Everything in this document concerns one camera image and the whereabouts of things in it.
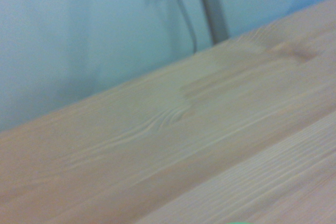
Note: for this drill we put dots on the grey stand pole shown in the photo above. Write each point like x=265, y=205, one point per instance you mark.
x=212, y=11

